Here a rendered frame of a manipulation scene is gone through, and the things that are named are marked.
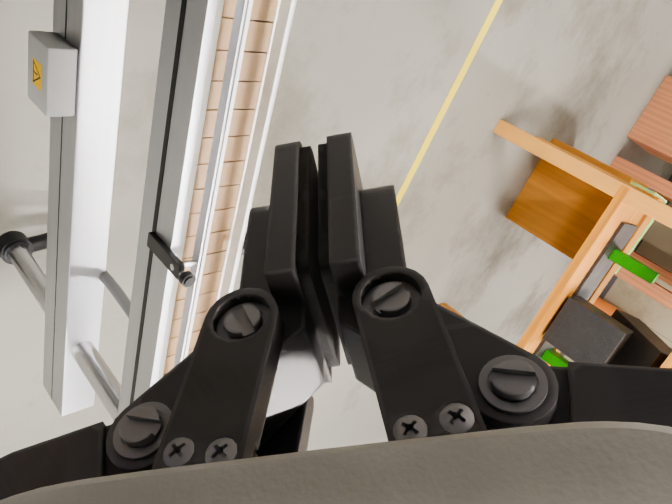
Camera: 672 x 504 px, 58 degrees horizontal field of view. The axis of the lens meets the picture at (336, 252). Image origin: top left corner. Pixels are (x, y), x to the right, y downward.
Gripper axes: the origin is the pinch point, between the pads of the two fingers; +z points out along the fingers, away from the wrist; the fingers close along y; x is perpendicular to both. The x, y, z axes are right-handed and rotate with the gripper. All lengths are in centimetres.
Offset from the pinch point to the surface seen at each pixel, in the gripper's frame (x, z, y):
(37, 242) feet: -85, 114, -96
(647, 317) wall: -509, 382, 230
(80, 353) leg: -87, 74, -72
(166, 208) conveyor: -40, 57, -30
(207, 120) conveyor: -29, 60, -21
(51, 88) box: -32, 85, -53
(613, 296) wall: -505, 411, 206
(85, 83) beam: -34, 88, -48
